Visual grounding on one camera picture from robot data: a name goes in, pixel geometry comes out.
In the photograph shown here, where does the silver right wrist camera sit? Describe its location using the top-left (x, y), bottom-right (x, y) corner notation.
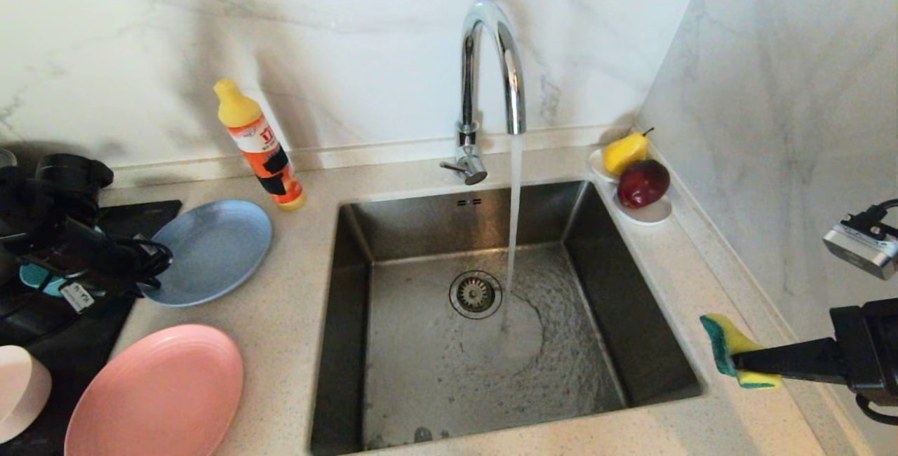
top-left (822, 221), bottom-right (898, 281)

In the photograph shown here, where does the chrome gooseneck faucet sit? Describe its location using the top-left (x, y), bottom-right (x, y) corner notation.
top-left (440, 0), bottom-right (527, 187)

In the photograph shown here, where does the dark red apple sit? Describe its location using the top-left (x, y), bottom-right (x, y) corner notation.
top-left (617, 160), bottom-right (671, 210)

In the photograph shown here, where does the dish soap bottle yellow cap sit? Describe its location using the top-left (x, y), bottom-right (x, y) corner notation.
top-left (214, 79), bottom-right (306, 212)

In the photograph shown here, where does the stainless steel sink basin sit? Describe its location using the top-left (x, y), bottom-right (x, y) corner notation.
top-left (309, 180), bottom-right (704, 455)

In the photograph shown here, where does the round metal drain strainer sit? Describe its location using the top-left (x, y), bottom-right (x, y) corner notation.
top-left (449, 271), bottom-right (503, 321)

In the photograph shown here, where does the yellow pear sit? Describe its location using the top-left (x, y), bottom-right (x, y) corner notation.
top-left (603, 128), bottom-right (654, 177)

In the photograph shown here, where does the small white fruit dish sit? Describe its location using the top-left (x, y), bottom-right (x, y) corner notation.
top-left (588, 149), bottom-right (673, 226)

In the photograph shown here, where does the black glass cooktop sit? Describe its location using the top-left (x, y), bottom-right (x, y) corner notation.
top-left (0, 200), bottom-right (182, 456)

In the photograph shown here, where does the teal bowl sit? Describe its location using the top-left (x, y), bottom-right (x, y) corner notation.
top-left (19, 262), bottom-right (72, 298)

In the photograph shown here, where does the blue plate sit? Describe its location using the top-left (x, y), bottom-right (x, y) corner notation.
top-left (139, 199), bottom-right (274, 308)

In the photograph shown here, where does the small light pink plate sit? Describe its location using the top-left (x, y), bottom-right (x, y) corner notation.
top-left (0, 344), bottom-right (53, 445)

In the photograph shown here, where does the yellow green sponge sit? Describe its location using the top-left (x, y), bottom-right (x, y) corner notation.
top-left (699, 313), bottom-right (784, 390)

